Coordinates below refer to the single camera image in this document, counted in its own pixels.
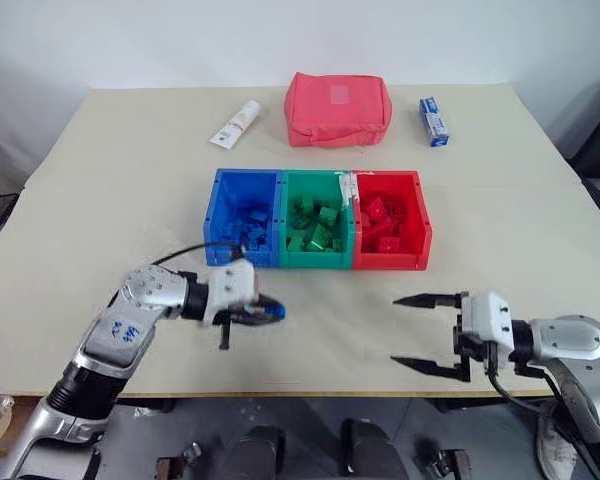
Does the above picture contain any white tube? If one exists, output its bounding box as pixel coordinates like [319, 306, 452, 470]
[209, 99, 263, 151]

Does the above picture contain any white tape strip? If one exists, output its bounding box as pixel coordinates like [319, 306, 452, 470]
[335, 169, 360, 211]

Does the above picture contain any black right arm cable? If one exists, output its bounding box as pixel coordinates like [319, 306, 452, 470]
[485, 344, 600, 480]

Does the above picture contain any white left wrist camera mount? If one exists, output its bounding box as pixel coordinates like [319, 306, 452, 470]
[202, 261, 258, 327]

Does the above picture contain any white shoe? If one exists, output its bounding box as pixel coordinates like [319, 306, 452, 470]
[536, 413, 580, 480]

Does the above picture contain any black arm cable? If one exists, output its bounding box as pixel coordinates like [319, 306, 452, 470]
[485, 344, 600, 480]
[147, 240, 249, 267]

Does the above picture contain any pink fabric pouch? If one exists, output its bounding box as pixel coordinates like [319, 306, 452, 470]
[283, 71, 395, 149]

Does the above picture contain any metal caster bracket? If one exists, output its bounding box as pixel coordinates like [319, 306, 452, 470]
[153, 441, 203, 480]
[425, 448, 470, 480]

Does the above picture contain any green plastic bin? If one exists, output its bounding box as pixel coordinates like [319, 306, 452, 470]
[274, 169, 357, 271]

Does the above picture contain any red plastic bin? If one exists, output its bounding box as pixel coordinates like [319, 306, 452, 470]
[350, 170, 434, 272]

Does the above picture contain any blue and white carton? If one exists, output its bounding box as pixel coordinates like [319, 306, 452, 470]
[418, 97, 453, 149]

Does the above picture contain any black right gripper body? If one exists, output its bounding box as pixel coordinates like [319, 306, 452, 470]
[451, 293, 497, 374]

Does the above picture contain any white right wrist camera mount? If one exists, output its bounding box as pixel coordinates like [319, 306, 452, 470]
[461, 291, 515, 372]

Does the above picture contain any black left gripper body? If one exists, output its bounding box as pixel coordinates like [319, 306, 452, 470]
[215, 301, 260, 329]

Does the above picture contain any blue plastic bin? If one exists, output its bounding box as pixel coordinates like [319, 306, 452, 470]
[202, 167, 285, 268]

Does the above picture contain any dark rounded shape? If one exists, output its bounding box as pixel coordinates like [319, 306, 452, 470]
[231, 424, 287, 480]
[340, 417, 410, 480]

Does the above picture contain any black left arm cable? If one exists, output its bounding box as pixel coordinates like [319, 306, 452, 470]
[147, 240, 249, 267]

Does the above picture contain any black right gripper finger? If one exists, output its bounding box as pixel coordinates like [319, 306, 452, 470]
[389, 353, 475, 385]
[391, 291, 464, 312]

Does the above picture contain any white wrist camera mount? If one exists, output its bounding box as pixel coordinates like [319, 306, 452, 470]
[461, 291, 515, 372]
[202, 261, 258, 327]

